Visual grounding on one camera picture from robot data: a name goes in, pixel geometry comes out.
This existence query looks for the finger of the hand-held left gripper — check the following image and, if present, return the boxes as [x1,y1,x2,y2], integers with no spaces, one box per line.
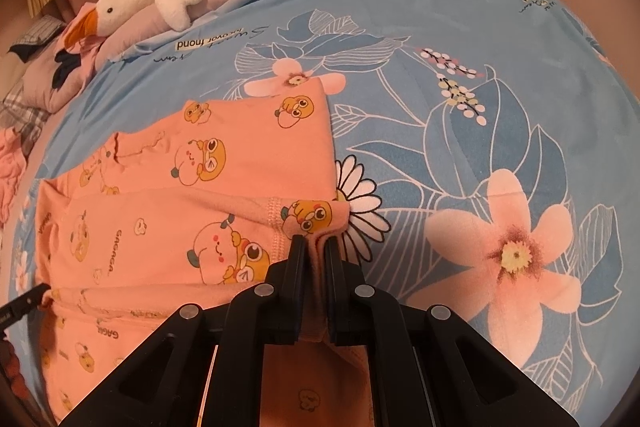
[0,284,51,324]

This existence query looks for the pink cloth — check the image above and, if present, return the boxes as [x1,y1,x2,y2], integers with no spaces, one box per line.
[52,4,108,92]

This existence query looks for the orange cartoon print child's top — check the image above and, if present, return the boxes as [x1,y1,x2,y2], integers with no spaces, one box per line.
[34,79,351,427]

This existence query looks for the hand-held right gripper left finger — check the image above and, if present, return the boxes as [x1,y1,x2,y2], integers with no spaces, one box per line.
[60,234,308,427]

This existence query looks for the blue floral blanket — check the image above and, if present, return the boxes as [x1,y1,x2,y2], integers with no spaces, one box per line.
[10,0,640,408]

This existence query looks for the grey plaid pillow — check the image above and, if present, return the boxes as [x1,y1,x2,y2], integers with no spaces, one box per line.
[0,87,51,142]

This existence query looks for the pink fleece garment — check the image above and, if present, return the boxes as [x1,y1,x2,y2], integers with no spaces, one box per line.
[0,129,38,228]

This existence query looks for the dark navy cloth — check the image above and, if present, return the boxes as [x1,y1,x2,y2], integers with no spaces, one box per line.
[52,49,83,88]

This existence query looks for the grey striped cloth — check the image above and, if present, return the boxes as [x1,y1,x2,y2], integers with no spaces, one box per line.
[7,17,66,52]

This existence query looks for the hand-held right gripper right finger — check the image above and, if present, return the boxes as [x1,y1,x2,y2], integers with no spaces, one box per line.
[325,237,581,427]

